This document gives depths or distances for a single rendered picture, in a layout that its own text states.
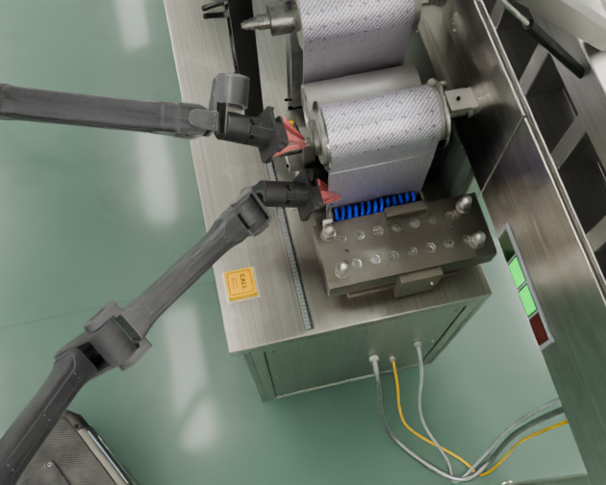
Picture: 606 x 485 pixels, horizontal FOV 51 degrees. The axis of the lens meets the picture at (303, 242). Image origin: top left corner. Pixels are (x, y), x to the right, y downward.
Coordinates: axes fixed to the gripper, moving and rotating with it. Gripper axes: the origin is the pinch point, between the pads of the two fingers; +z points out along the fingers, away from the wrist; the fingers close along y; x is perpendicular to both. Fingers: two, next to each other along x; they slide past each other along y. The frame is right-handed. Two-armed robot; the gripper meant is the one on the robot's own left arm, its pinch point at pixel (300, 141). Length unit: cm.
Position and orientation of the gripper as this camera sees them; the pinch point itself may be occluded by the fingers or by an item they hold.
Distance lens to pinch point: 135.7
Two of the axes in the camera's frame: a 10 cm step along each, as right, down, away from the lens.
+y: 2.3, 8.9, -3.9
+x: 5.7, -4.5, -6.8
